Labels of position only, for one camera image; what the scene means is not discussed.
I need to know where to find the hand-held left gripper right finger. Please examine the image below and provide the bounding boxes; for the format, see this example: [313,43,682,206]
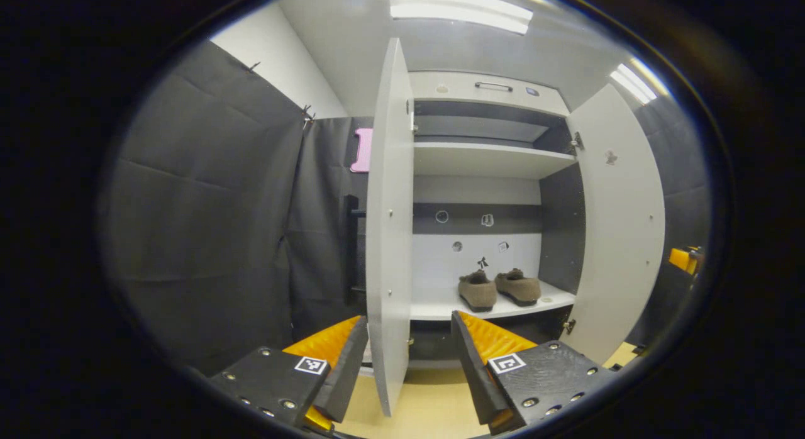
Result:
[451,310,620,435]

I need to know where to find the brown fuzzy shoe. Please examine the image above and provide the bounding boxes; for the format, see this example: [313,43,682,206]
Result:
[458,269,498,313]
[494,267,542,308]

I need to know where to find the black backdrop cloth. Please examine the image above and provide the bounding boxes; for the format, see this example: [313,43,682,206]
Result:
[94,40,714,377]

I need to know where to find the grey shoe cabinet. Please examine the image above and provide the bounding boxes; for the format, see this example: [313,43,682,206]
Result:
[406,71,587,370]

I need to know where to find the grey shoe cabinet door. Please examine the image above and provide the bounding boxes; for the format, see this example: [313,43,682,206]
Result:
[366,38,416,418]
[565,84,666,365]

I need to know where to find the black door handle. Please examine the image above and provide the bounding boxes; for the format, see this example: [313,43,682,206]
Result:
[343,194,367,306]

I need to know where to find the large ceiling light panel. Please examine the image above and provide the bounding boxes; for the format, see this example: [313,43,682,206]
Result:
[387,0,534,36]

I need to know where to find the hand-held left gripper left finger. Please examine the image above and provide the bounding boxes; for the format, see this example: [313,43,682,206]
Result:
[209,315,369,433]

